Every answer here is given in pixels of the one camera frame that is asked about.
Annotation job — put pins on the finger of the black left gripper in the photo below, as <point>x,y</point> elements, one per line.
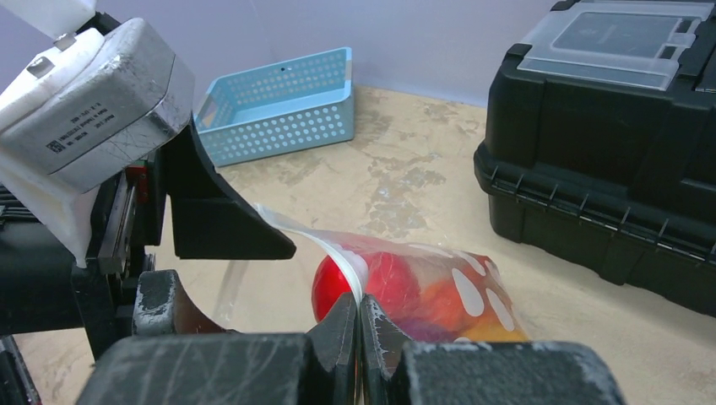
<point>210,220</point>

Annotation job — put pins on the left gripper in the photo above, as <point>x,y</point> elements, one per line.
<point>118,295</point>

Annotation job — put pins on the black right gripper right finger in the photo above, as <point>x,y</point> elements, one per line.
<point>398,370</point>

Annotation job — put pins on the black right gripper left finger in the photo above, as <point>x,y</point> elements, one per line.
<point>317,367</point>

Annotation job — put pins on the polka dot zip top bag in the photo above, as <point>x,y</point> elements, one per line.
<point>462,296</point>

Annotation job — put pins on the red fake apple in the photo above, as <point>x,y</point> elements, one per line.
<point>390,281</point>

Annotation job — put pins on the light blue perforated basket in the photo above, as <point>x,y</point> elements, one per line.
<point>281,108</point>

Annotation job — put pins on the black plastic toolbox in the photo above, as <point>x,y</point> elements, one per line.
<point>600,143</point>

